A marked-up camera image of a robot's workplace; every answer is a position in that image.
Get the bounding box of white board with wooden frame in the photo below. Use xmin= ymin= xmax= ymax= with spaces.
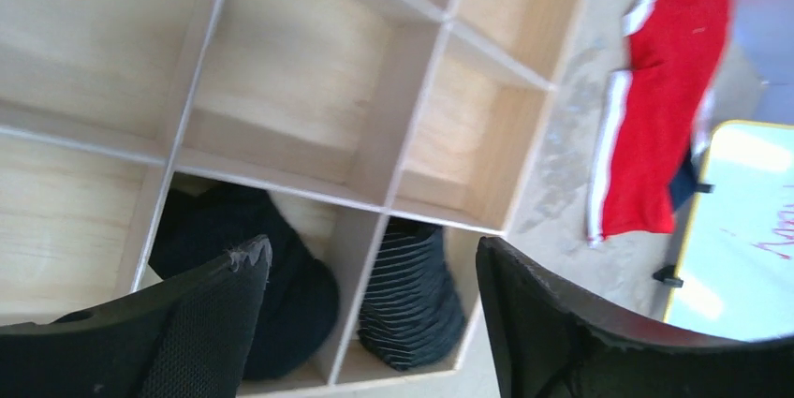
xmin=655 ymin=120 xmax=793 ymax=342

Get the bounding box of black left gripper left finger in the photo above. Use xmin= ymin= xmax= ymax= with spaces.
xmin=1 ymin=235 xmax=272 ymax=397

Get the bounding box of red white blue underwear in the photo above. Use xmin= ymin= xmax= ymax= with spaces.
xmin=586 ymin=0 xmax=732 ymax=244

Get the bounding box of black striped underwear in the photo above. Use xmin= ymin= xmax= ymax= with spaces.
xmin=358 ymin=217 xmax=466 ymax=372

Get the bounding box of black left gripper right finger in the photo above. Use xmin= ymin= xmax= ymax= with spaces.
xmin=476 ymin=237 xmax=793 ymax=397

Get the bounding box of plain black underwear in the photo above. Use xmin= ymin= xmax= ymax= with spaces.
xmin=148 ymin=183 xmax=340 ymax=381

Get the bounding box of wooden compartment tray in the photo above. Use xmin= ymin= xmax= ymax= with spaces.
xmin=1 ymin=0 xmax=581 ymax=397

